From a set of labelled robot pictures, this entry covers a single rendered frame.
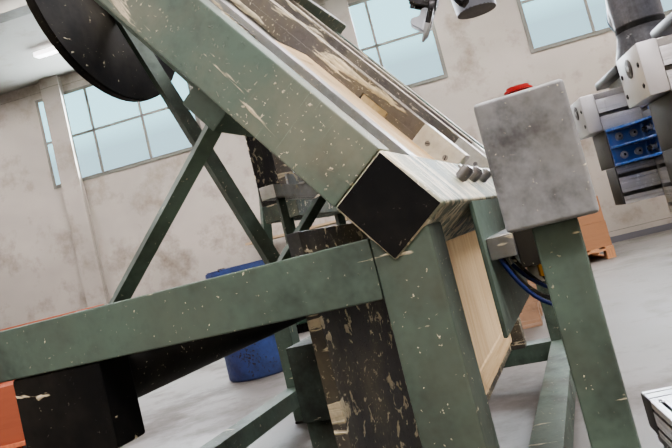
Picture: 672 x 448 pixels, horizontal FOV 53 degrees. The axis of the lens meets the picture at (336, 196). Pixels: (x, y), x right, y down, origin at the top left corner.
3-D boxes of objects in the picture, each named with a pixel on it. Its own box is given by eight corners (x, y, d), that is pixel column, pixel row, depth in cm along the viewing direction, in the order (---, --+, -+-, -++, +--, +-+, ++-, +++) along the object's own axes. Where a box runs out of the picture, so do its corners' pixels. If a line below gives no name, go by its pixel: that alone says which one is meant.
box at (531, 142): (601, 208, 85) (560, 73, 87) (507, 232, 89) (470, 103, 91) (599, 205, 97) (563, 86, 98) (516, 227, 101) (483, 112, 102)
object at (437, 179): (395, 263, 95) (444, 202, 92) (333, 208, 98) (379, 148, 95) (525, 210, 301) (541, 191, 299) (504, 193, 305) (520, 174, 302)
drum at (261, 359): (306, 356, 548) (281, 253, 554) (292, 371, 491) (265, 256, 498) (240, 371, 555) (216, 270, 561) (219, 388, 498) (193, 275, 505)
